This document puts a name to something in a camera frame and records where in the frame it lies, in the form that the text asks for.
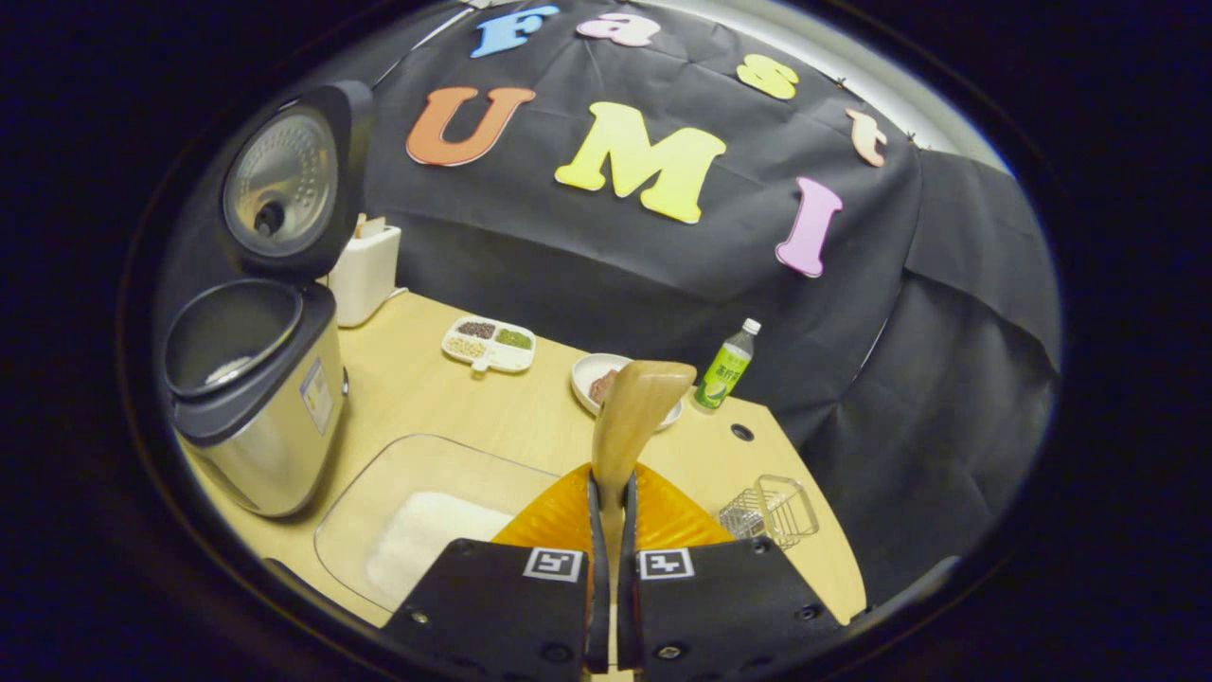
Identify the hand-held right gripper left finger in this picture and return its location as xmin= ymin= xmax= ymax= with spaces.
xmin=379 ymin=462 xmax=612 ymax=682

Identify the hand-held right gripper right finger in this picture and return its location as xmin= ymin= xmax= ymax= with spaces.
xmin=617 ymin=462 xmax=846 ymax=682

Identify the wooden spoon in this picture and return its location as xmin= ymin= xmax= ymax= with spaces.
xmin=592 ymin=360 xmax=698 ymax=678

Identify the grey and silver rice cooker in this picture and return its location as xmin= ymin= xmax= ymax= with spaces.
xmin=163 ymin=81 xmax=375 ymax=519

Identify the round white plate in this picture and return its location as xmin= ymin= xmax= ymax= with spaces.
xmin=571 ymin=353 xmax=685 ymax=430

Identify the clear glass dish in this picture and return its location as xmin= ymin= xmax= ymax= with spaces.
xmin=314 ymin=434 xmax=561 ymax=614

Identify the green label drink bottle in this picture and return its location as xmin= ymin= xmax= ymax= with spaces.
xmin=694 ymin=318 xmax=762 ymax=411

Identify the white sectioned grain plate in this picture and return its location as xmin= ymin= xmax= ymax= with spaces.
xmin=441 ymin=315 xmax=537 ymax=375

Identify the white toaster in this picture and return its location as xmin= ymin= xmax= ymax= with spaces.
xmin=327 ymin=216 xmax=402 ymax=329

